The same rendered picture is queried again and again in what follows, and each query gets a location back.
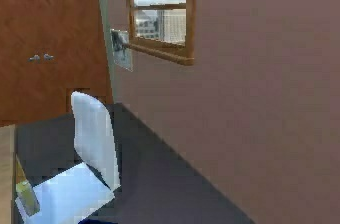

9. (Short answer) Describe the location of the white chair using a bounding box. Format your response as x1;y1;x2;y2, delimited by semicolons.
15;90;122;224

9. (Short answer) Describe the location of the wooden framed window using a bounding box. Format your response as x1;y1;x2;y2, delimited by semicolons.
126;0;197;66

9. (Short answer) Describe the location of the brown wooden cupboard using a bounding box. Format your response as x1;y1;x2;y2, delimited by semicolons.
0;0;114;131

